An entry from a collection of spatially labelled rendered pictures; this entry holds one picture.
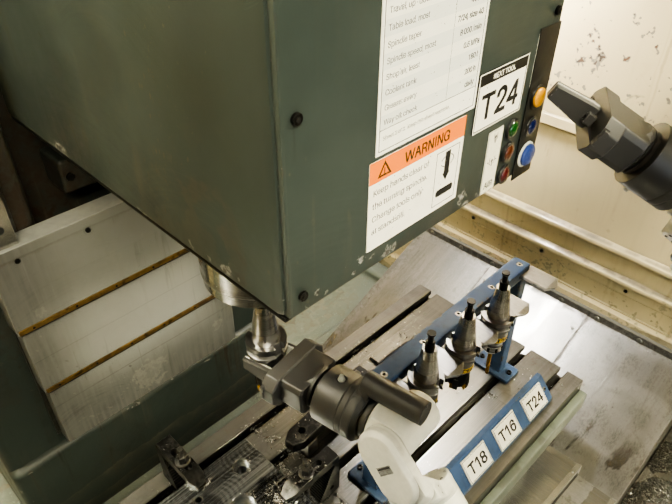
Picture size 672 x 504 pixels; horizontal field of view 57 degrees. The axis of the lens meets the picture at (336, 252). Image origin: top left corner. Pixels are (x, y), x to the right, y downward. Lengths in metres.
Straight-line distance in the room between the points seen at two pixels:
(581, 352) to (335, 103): 1.40
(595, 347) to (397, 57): 1.38
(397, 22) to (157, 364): 1.12
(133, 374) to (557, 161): 1.16
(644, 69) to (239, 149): 1.16
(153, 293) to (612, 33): 1.14
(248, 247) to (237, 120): 0.13
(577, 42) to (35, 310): 1.28
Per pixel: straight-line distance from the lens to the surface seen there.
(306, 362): 0.94
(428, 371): 1.08
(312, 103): 0.51
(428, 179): 0.69
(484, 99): 0.73
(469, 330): 1.13
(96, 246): 1.25
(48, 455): 1.55
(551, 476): 1.65
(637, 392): 1.80
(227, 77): 0.52
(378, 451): 0.85
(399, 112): 0.60
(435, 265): 2.00
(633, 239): 1.72
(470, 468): 1.36
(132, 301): 1.36
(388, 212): 0.65
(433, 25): 0.61
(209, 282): 0.82
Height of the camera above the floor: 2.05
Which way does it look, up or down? 37 degrees down
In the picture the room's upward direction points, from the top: straight up
